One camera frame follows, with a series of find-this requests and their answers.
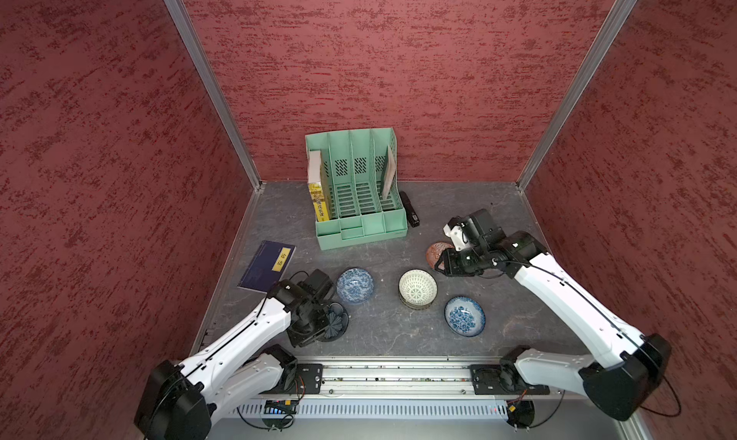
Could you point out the green plastic file organizer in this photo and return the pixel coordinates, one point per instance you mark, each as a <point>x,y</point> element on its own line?
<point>355,162</point>

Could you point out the dark blue notebook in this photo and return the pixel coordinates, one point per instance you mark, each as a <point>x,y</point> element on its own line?
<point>267,266</point>

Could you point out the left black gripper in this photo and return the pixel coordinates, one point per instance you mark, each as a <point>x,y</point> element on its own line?
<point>299,339</point>

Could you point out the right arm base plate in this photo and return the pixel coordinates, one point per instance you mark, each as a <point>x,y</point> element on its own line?
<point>489,379</point>

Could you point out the orange diamond pattern bowl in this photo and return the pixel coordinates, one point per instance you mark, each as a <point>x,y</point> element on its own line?
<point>433,253</point>

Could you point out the thin pink booklet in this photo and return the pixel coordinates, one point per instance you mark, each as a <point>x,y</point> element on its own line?
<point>389,173</point>

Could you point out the green triangle pattern bowl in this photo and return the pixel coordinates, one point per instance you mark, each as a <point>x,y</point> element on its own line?
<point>417,286</point>

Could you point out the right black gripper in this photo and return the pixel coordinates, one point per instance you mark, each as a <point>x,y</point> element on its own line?
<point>451,265</point>

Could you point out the blue floral bowl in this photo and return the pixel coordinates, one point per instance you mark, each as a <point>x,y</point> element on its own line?
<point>465,316</point>
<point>355,286</point>

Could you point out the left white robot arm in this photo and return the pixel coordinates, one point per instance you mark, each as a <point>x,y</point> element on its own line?
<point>185,400</point>

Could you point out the yellow white book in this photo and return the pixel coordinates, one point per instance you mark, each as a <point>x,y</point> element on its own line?
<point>318,186</point>

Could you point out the dark flower pattern bowl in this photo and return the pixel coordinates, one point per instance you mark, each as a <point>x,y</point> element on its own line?
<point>338,322</point>

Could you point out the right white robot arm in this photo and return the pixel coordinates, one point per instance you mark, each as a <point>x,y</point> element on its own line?
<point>621,368</point>

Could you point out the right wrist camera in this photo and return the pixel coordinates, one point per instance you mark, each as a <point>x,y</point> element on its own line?
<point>478,230</point>

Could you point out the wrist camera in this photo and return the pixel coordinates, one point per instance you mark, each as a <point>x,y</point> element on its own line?
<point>319,286</point>
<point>478,230</point>

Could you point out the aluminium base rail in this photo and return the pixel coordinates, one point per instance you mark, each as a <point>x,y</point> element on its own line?
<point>357,378</point>

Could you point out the pink striped bowl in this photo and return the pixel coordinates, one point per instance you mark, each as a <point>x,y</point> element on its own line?
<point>417,306</point>

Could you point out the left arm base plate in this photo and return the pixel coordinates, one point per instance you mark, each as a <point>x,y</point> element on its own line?
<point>308,378</point>

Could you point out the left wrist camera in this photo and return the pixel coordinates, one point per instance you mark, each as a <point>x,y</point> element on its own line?
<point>319,286</point>

